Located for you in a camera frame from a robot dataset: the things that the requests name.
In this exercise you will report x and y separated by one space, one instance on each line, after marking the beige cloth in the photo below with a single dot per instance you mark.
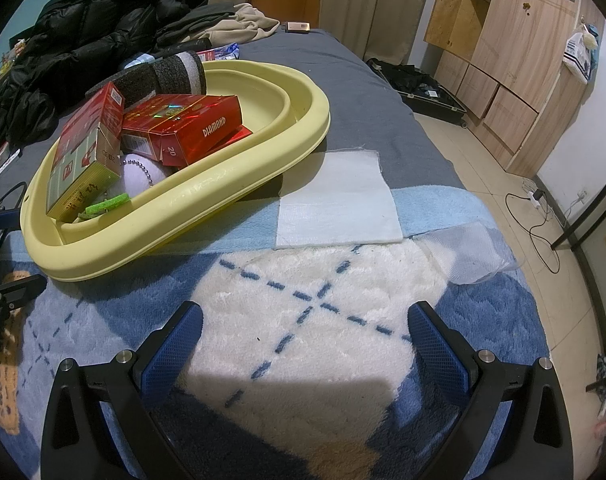
253 25

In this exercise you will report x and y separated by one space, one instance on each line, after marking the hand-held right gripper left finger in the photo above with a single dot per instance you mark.
173 355

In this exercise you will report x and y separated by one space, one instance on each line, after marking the green plastic clip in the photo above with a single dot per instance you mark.
108 205

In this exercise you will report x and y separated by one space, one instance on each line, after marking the pale yellow plastic basin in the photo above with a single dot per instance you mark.
208 185

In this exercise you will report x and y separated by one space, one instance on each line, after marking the small brown box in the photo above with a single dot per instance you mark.
298 27

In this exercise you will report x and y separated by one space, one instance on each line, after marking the white power strip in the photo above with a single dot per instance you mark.
534 197

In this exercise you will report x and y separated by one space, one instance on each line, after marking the black open suitcase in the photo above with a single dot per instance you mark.
418 85

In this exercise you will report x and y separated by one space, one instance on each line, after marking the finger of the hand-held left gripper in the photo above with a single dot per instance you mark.
18 287
8 220

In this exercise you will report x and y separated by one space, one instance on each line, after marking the light blue case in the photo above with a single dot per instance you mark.
135 60

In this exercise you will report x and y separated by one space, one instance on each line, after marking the white gauze cloth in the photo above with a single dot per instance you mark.
338 200

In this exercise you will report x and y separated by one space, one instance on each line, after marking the light wooden wardrobe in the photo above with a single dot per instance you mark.
523 35

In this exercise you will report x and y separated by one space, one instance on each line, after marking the white plastic bag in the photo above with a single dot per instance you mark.
578 55

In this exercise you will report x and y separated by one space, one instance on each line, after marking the shiny red cigarette box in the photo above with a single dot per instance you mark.
193 130

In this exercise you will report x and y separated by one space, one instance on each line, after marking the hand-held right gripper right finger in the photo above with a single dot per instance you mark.
435 350

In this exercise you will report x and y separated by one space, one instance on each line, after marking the black round foam sponge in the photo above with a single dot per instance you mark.
153 77

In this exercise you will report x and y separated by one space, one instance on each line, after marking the silver red cigarette box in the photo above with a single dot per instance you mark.
239 135

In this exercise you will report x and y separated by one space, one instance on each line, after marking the red and white cigarette box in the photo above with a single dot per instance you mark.
83 160

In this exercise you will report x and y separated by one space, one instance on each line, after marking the white wall socket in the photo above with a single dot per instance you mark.
578 193

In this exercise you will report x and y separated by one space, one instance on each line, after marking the blue white plush blanket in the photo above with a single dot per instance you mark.
308 310

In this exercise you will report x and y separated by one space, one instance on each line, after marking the dark green cloth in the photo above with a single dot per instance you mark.
198 22

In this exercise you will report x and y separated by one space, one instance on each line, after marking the black legged folding table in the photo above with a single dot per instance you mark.
583 220

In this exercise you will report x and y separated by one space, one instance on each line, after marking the blue plastic packet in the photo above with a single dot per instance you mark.
223 52

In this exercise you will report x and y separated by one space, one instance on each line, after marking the black puffer jacket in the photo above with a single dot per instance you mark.
83 25

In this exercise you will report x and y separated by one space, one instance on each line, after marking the sheer white mesh cloth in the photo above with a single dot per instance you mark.
473 255

